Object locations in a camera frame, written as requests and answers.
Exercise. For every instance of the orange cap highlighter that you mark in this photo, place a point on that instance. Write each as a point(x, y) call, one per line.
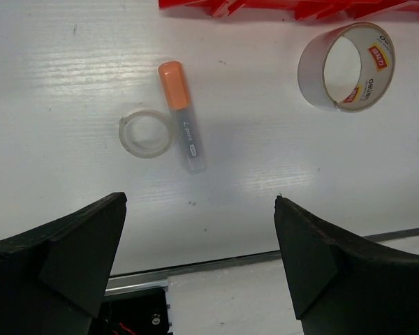
point(178, 97)

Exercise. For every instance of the small clear tape roll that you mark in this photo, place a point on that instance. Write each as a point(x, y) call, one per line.
point(145, 133)

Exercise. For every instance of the red four-compartment bin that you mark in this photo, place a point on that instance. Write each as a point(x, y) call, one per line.
point(301, 10)

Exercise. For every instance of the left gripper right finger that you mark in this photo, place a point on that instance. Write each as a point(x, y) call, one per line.
point(341, 283)

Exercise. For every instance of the large grey tape roll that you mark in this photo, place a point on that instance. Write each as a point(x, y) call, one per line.
point(347, 69)

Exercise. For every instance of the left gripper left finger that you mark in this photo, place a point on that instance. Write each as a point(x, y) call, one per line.
point(53, 277)

